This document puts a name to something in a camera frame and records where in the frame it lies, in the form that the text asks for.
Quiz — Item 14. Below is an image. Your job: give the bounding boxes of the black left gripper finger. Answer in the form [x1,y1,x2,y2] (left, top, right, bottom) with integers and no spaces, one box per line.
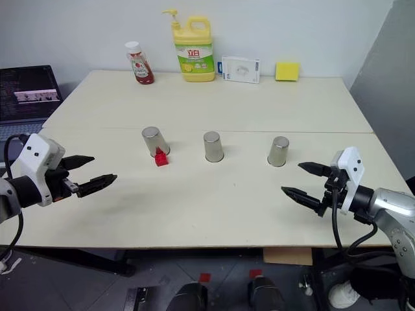
[76,174,119,199]
[61,155,96,171]

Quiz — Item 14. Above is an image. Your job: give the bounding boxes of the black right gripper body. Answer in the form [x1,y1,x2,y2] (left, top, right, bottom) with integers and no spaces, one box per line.
[315,167,350,218]

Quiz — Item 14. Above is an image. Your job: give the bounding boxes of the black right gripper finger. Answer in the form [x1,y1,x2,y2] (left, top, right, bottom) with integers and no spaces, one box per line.
[297,161,333,178]
[280,185,324,212]

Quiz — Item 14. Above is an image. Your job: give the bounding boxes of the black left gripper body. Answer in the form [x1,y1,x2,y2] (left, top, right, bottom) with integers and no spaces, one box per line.
[44,161,80,203]

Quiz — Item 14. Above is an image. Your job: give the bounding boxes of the steel cup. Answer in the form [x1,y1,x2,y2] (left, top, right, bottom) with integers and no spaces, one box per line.
[141,126,171,158]
[203,130,226,163]
[267,135,291,167]

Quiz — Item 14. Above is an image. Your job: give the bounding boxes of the red toy block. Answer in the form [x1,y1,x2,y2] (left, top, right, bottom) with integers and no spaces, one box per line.
[153,146,171,168]

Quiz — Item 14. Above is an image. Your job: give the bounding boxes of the black table leg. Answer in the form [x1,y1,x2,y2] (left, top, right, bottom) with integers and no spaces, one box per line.
[25,248,136,277]

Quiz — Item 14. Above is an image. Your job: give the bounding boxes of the dark laptop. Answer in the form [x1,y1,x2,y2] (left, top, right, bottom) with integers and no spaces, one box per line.
[0,65,64,142]

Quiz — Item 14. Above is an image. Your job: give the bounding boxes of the yellow sponge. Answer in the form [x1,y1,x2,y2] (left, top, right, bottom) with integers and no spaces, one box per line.
[274,62,301,83]

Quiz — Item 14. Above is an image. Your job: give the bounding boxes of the dark rounded shape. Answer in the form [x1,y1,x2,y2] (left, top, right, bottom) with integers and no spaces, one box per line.
[247,275,287,311]
[166,282,209,311]

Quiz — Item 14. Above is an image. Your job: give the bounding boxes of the white shoe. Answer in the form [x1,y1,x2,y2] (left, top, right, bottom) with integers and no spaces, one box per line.
[328,279,361,310]

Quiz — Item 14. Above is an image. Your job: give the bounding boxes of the red ketchup bottle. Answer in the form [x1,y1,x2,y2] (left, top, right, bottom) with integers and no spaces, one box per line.
[124,40,156,86]

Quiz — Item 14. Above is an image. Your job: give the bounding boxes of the white product box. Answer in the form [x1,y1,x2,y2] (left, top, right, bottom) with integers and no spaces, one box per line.
[220,55,261,85]

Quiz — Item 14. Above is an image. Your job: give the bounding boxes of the yellow detergent pump bottle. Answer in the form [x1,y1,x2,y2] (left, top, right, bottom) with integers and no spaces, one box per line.
[161,8,217,83]

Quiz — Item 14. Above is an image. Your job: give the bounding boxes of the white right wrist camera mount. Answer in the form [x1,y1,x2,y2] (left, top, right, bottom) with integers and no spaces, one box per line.
[330,146,366,215]

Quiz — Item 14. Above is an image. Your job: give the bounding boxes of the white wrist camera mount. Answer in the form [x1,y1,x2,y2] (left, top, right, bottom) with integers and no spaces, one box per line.
[330,146,366,215]
[14,133,66,207]

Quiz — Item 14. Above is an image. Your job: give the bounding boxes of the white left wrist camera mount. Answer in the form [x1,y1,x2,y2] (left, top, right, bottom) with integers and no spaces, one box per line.
[14,133,66,207]

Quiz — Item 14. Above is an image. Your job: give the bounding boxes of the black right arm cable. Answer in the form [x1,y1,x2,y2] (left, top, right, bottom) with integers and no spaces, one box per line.
[329,189,401,270]

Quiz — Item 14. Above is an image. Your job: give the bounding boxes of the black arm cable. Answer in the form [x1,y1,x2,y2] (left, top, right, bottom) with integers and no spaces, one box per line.
[329,189,401,270]
[0,133,30,265]

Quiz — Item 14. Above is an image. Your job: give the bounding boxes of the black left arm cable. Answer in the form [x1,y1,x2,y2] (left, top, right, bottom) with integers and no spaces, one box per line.
[0,133,30,265]

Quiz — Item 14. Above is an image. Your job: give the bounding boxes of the grey wall panel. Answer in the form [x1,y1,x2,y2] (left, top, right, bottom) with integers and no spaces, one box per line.
[348,12,415,197]

